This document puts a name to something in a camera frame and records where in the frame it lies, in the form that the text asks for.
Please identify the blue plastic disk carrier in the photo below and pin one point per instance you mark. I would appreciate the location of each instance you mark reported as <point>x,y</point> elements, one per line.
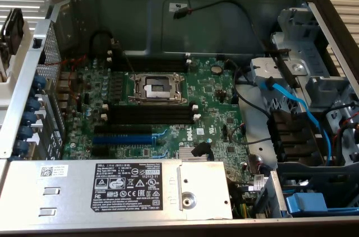
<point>305,204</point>

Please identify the long black expansion slot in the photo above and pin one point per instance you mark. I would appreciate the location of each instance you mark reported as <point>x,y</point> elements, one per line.
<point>123,130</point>

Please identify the green Dell motherboard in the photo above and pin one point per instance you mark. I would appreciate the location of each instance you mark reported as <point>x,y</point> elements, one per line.
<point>213,99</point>

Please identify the short black expansion slot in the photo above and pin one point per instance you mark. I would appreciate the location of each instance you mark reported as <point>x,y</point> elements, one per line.
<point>99,150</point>

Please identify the grey metal PC case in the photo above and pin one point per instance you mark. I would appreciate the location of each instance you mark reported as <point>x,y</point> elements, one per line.
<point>126,18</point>

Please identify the black ribbed plastic part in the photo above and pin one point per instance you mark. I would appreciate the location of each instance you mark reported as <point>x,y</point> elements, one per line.
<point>291,136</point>

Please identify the black RAM slot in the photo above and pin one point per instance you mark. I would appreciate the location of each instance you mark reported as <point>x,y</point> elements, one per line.
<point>157,62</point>
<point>157,53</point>
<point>151,113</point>
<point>151,119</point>
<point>151,108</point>
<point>151,105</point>
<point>157,58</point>
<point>157,66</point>

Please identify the CPU socket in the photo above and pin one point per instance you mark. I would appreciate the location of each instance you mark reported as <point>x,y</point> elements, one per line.
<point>157,88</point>

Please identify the silver power supply unit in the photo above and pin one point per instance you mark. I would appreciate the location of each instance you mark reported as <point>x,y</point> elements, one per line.
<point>196,181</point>

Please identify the silver locking lever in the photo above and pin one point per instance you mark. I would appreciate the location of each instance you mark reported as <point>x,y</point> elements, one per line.
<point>128,60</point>

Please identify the silver finned heatsink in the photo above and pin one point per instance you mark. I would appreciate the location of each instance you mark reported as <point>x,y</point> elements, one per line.
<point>185,155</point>

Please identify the dark circuit board card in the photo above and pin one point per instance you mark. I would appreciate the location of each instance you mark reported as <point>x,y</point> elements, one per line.
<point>4,60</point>

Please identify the silver metal socket cover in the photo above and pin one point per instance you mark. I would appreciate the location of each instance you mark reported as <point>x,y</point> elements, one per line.
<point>176,87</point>

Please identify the grey metal disk bay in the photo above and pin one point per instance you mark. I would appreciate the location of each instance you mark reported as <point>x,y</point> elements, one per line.
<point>317,52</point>

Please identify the blue slot cover clip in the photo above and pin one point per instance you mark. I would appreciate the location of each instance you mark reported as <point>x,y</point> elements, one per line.
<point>25,132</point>
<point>30,118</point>
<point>35,103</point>
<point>22,146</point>
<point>40,82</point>

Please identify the blue expansion slot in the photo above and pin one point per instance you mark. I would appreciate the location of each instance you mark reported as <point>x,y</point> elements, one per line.
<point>120,139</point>

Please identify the silver coin cell battery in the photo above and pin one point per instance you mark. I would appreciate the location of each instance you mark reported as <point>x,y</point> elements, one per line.
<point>216,69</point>

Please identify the silver metal bracket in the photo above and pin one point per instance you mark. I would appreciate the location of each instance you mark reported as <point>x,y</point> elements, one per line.
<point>261,66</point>

